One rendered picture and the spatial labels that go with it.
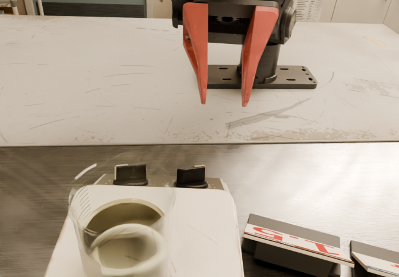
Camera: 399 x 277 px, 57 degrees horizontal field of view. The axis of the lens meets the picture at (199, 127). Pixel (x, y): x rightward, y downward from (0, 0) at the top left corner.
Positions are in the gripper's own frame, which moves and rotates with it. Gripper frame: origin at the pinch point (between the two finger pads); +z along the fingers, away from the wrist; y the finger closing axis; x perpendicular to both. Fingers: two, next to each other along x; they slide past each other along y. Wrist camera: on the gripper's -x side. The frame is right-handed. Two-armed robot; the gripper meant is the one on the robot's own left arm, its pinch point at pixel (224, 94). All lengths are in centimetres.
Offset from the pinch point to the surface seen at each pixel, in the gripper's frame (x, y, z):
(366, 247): 6.8, 14.8, 12.1
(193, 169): 4.2, -2.3, 5.9
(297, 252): 3.2, 6.9, 12.7
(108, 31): 41, -21, -28
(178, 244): -4.0, -3.1, 12.2
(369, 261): 3.5, 13.3, 13.2
